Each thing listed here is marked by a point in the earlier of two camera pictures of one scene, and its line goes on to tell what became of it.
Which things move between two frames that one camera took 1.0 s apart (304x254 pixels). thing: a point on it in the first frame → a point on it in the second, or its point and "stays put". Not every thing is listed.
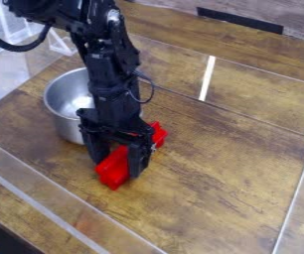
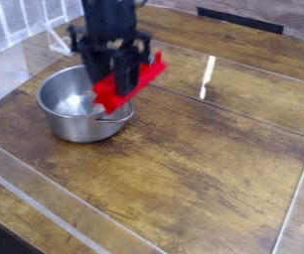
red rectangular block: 113,172 → 106,91
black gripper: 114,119 → 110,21
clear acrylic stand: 62,42 stays put
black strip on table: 240,21 stays put
